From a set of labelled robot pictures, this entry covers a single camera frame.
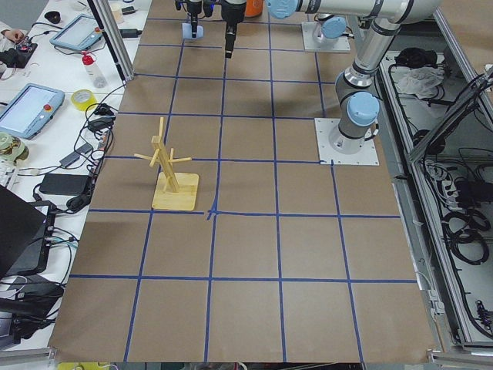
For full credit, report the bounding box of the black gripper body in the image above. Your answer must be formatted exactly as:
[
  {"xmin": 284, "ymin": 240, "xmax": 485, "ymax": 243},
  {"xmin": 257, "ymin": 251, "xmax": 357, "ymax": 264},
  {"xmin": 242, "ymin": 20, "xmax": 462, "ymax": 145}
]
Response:
[
  {"xmin": 220, "ymin": 0, "xmax": 247, "ymax": 23},
  {"xmin": 175, "ymin": 0, "xmax": 214, "ymax": 16}
]

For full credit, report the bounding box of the white plastic cup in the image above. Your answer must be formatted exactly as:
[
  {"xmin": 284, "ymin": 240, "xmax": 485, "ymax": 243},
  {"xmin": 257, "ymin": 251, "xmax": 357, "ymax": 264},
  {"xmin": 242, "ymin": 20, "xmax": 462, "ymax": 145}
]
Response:
[{"xmin": 182, "ymin": 23, "xmax": 204, "ymax": 40}]

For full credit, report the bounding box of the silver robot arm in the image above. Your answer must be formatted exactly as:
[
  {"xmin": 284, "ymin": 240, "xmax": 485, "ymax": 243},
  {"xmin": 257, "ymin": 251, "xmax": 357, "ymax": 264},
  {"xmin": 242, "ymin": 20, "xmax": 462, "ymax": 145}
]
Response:
[
  {"xmin": 267, "ymin": 0, "xmax": 441, "ymax": 140},
  {"xmin": 175, "ymin": 1, "xmax": 346, "ymax": 42}
]

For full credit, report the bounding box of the orange cylindrical bin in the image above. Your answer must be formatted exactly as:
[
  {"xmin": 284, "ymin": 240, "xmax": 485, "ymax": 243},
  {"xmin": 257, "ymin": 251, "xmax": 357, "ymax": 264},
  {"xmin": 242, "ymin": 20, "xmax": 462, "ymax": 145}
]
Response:
[{"xmin": 245, "ymin": 0, "xmax": 263, "ymax": 18}]

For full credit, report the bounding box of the far teach pendant tablet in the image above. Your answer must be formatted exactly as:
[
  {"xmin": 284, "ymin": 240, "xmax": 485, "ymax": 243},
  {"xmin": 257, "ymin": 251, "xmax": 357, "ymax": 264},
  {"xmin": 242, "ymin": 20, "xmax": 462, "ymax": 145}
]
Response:
[{"xmin": 49, "ymin": 15, "xmax": 102, "ymax": 52}]

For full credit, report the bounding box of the teach pendant tablet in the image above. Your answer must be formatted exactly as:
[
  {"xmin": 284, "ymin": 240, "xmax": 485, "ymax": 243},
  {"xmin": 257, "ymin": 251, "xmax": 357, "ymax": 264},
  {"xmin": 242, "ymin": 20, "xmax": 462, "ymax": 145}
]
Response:
[
  {"xmin": 1, "ymin": 83, "xmax": 65, "ymax": 140},
  {"xmin": 49, "ymin": 15, "xmax": 102, "ymax": 52}
]

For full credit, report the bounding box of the red cap squeeze bottle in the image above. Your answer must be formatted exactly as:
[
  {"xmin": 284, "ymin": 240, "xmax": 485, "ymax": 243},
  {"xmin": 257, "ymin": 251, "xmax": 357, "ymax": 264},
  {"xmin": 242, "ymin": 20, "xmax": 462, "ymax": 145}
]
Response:
[{"xmin": 82, "ymin": 52, "xmax": 107, "ymax": 89}]

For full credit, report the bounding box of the yellow tape roll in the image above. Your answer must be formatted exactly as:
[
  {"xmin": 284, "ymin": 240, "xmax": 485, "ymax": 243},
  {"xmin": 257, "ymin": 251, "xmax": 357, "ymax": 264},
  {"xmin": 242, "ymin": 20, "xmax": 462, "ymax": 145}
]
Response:
[{"xmin": 71, "ymin": 89, "xmax": 98, "ymax": 111}]

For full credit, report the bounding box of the wooden mug tree stand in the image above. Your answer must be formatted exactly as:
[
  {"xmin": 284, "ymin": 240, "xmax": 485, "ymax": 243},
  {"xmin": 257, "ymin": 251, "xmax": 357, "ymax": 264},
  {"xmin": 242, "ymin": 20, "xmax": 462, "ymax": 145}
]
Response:
[{"xmin": 134, "ymin": 117, "xmax": 200, "ymax": 211}]

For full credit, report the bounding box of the near teach pendant tablet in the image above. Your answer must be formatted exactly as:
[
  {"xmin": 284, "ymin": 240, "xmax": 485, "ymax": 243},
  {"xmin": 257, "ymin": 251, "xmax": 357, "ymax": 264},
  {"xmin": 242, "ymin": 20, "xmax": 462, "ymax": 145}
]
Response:
[{"xmin": 1, "ymin": 83, "xmax": 65, "ymax": 140}]

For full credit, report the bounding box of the white crumpled cloth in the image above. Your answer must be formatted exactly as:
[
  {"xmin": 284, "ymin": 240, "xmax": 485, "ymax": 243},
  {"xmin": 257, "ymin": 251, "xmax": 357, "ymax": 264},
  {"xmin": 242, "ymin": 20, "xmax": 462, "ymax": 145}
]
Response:
[{"xmin": 396, "ymin": 66, "xmax": 444, "ymax": 99}]

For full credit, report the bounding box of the black power adapter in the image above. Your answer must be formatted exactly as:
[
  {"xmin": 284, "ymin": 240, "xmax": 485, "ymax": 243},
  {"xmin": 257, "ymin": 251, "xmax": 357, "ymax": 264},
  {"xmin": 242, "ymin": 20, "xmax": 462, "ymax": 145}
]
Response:
[{"xmin": 39, "ymin": 173, "xmax": 89, "ymax": 196}]

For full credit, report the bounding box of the black laptop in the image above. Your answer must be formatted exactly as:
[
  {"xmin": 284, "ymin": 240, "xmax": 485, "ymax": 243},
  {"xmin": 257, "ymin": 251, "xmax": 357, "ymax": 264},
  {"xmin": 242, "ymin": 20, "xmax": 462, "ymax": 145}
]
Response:
[{"xmin": 1, "ymin": 187, "xmax": 55, "ymax": 278}]

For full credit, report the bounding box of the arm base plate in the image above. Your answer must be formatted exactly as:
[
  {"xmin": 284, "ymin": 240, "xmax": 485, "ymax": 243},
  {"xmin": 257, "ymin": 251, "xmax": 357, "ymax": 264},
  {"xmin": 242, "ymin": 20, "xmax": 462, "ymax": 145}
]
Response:
[
  {"xmin": 301, "ymin": 22, "xmax": 350, "ymax": 53},
  {"xmin": 314, "ymin": 118, "xmax": 379, "ymax": 166}
]

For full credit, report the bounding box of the aluminium frame post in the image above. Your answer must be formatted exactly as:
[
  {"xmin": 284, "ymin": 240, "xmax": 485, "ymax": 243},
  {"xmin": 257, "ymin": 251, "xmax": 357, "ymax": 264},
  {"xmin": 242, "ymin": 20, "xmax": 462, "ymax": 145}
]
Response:
[{"xmin": 87, "ymin": 0, "xmax": 134, "ymax": 82}]

